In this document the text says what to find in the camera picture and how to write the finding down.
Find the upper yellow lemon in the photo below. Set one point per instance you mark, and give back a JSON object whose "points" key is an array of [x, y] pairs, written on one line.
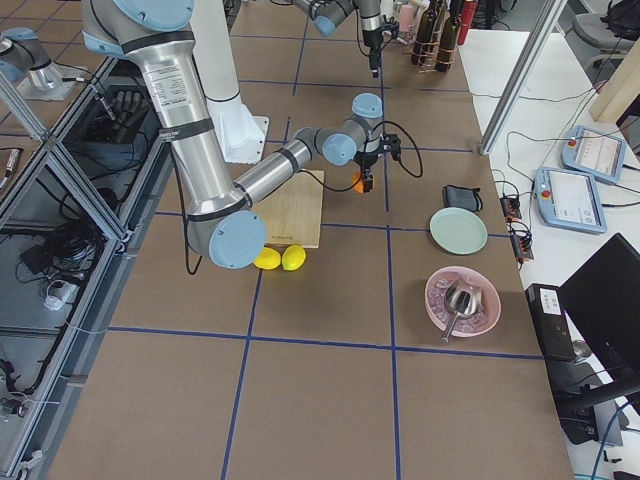
{"points": [[293, 257]]}

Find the far blue teach pendant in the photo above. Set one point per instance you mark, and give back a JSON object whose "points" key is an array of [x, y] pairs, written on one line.
{"points": [[594, 152]]}

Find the black computer box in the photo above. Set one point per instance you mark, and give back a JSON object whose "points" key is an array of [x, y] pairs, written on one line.
{"points": [[550, 322]]}

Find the lower yellow lemon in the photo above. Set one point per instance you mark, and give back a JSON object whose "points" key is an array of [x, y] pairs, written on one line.
{"points": [[268, 259]]}

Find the far orange connector box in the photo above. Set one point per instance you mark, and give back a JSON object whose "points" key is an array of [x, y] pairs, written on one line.
{"points": [[510, 205]]}

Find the dark grey folded cloth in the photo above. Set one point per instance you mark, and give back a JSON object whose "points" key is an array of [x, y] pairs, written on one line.
{"points": [[462, 197]]}

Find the dark wine bottle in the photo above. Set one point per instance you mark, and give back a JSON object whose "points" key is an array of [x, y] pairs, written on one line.
{"points": [[448, 37], [424, 32]]}

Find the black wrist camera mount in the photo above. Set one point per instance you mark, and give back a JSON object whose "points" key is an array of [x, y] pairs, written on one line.
{"points": [[391, 144]]}

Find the copper wire bottle rack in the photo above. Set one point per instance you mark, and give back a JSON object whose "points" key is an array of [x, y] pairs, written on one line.
{"points": [[433, 44]]}

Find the pink cup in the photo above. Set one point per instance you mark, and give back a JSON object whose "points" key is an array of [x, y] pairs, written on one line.
{"points": [[405, 17]]}

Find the black monitor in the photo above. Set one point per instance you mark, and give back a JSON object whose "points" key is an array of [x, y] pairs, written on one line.
{"points": [[602, 300]]}

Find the blue teach pendant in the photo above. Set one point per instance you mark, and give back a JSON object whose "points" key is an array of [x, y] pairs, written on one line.
{"points": [[594, 152], [569, 199]]}

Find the aluminium frame post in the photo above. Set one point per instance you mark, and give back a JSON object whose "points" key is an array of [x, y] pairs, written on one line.
{"points": [[525, 63]]}

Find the steel ice scoop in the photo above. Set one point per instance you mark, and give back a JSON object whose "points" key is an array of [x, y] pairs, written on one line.
{"points": [[462, 300]]}

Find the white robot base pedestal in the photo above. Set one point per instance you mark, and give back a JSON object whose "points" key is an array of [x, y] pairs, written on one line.
{"points": [[241, 134]]}

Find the pink bowl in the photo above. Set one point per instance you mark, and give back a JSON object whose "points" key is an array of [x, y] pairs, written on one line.
{"points": [[481, 322]]}

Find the dark wine bottle upper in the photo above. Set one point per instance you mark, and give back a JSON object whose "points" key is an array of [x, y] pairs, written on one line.
{"points": [[424, 32]]}

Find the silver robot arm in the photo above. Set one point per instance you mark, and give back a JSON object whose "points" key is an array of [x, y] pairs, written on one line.
{"points": [[183, 51], [327, 16]]}

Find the light green plate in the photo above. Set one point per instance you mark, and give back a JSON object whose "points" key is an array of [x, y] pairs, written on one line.
{"points": [[458, 231]]}

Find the orange connector box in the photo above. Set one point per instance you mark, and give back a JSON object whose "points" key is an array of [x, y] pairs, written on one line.
{"points": [[510, 205], [521, 240]]}

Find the dark wine bottle lower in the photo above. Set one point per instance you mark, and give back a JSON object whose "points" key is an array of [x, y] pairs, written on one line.
{"points": [[448, 37]]}

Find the orange fruit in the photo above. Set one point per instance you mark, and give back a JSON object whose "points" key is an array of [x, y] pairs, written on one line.
{"points": [[358, 183]]}

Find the yellow lemon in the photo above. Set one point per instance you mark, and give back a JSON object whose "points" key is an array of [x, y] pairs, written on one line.
{"points": [[268, 259], [293, 257]]}

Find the red bottle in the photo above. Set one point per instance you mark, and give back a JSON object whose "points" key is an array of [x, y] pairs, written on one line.
{"points": [[466, 19]]}

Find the near orange connector box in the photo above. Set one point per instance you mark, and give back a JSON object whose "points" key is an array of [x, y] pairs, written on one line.
{"points": [[521, 240]]}

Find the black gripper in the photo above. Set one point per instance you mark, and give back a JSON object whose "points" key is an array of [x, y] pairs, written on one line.
{"points": [[365, 163], [371, 40]]}

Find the wooden cutting board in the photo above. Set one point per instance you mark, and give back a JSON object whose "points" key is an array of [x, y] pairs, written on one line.
{"points": [[292, 214]]}

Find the near blue teach pendant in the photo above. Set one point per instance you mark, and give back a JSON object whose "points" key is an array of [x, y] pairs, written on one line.
{"points": [[569, 199]]}

